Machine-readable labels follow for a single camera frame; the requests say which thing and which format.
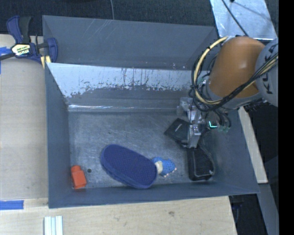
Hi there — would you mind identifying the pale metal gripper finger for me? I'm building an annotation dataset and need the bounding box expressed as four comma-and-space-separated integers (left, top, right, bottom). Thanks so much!
187, 124, 202, 148
177, 97, 199, 125

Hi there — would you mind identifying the black flat box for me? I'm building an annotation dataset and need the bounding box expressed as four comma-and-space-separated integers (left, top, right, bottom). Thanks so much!
164, 117, 191, 144

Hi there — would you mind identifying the blue toy figure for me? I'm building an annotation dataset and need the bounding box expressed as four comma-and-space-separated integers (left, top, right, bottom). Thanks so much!
151, 156, 178, 178

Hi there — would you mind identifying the grey metal bin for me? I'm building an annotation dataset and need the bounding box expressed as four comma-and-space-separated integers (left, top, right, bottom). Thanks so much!
42, 15, 261, 209

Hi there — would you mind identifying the blue oval sponge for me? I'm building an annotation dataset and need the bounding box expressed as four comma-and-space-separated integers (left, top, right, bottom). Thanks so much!
99, 144, 158, 189

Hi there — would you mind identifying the red toy block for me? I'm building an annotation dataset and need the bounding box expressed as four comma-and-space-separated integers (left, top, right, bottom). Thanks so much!
71, 165, 87, 190

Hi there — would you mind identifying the pale wood board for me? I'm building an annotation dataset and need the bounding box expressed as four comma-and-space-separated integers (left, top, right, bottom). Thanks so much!
0, 57, 49, 201

